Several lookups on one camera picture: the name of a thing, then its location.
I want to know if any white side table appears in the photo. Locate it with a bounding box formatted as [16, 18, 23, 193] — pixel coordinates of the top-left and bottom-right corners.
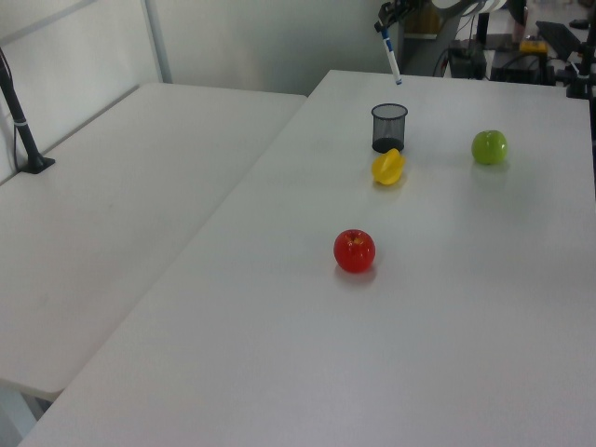
[0, 82, 308, 401]

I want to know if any red toy apple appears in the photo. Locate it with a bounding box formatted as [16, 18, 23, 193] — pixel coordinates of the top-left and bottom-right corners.
[332, 227, 377, 274]

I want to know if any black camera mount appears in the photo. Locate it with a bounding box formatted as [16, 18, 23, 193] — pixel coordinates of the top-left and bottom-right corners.
[564, 40, 596, 100]

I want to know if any grey partition frame post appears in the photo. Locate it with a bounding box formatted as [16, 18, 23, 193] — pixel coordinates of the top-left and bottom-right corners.
[142, 0, 174, 86]

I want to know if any black pole with base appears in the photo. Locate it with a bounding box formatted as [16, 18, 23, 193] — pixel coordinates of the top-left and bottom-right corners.
[0, 46, 56, 175]

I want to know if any black mesh pen cup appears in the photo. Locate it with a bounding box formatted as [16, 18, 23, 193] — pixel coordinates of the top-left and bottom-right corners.
[371, 102, 410, 155]

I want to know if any green toy apple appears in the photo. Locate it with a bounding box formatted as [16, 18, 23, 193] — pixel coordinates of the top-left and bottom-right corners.
[470, 129, 509, 167]

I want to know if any blue white marker pen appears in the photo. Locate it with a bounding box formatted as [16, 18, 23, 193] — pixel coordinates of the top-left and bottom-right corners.
[373, 20, 404, 87]

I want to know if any black equipment case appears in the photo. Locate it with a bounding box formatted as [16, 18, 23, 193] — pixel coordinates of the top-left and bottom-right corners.
[448, 39, 488, 80]

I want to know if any yellow toy starfruit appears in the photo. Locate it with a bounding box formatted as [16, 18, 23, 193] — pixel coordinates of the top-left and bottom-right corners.
[371, 147, 407, 187]

